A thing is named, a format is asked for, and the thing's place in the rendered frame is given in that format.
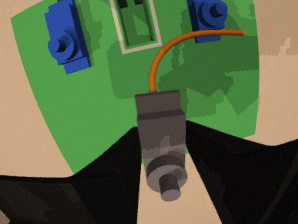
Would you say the grey micro servo with orange cable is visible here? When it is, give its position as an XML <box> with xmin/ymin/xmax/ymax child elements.
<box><xmin>136</xmin><ymin>30</ymin><xmax>246</xmax><ymax>202</ymax></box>

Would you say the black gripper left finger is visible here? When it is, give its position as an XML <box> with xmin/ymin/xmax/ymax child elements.
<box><xmin>0</xmin><ymin>127</ymin><xmax>142</xmax><ymax>224</ymax></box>

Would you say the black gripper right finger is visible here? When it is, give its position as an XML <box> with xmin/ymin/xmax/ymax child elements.
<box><xmin>185</xmin><ymin>120</ymin><xmax>298</xmax><ymax>224</ymax></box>

